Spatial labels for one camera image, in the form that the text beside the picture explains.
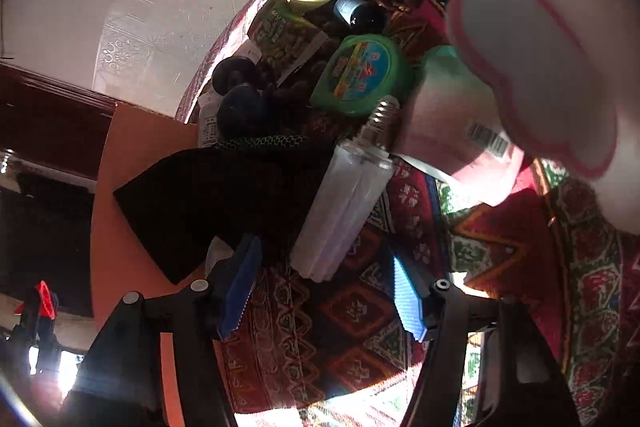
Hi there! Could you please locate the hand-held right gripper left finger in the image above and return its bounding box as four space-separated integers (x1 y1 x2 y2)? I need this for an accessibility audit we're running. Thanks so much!
62 234 263 427

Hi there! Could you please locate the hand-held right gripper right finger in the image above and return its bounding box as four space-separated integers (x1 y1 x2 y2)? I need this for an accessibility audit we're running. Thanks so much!
392 257 583 427

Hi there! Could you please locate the white energy-saving light bulb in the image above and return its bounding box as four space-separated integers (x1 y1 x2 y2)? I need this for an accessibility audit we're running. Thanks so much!
290 96 402 283

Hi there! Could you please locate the orange cardboard box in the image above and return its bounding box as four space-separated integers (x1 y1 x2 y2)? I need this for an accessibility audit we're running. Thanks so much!
90 103 236 427

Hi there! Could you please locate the green tape measure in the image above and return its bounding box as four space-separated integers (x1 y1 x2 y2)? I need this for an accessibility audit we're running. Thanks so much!
308 34 415 118

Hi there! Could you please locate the white fluffy knit-cuffed plush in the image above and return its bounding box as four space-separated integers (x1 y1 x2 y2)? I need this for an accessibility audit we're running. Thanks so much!
312 0 640 238

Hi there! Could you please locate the red patterned blanket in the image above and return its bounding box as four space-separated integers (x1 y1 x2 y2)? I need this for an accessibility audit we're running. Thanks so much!
175 0 640 427

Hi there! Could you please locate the black cloth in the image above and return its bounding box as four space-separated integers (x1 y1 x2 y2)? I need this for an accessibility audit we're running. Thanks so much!
112 134 333 285

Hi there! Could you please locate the white labelled packet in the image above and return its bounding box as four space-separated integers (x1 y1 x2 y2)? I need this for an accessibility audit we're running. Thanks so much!
197 94 223 148

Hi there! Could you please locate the pink and white plastic bag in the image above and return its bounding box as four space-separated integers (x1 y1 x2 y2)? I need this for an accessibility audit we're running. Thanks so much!
395 46 526 208

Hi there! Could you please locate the red and black object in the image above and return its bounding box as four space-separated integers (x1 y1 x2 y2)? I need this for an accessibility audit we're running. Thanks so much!
14 279 62 373

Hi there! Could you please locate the green snack packet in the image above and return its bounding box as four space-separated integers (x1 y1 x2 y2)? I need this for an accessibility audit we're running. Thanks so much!
248 4 331 85

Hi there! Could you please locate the dark red wooden door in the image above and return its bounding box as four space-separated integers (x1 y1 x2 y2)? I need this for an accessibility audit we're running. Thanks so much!
0 62 118 180

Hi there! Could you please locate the dark bottle with blue cap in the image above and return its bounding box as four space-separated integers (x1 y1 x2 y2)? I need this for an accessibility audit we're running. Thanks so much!
334 0 387 32

